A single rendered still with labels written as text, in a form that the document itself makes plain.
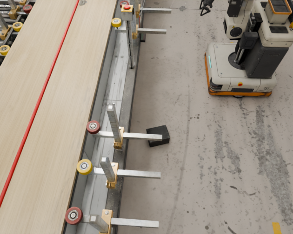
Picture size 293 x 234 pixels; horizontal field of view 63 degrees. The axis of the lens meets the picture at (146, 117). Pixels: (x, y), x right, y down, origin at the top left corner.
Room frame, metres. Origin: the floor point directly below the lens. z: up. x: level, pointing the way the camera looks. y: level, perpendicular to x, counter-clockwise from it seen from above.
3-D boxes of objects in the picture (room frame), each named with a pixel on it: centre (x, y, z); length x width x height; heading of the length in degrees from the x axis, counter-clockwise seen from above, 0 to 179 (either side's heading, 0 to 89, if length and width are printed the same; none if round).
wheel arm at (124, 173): (0.45, 0.14, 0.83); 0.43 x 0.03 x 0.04; 85
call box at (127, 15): (1.40, 0.11, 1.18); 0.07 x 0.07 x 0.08; 85
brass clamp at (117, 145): (0.69, 0.17, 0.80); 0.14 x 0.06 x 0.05; 175
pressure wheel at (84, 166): (0.47, 0.34, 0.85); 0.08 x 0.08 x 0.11
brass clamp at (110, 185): (0.44, 0.19, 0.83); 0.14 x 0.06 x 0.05; 175
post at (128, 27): (1.40, 0.11, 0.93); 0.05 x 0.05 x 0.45; 85
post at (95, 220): (0.17, 0.22, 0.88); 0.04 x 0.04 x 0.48; 85
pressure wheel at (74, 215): (0.22, 0.36, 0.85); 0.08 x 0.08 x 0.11
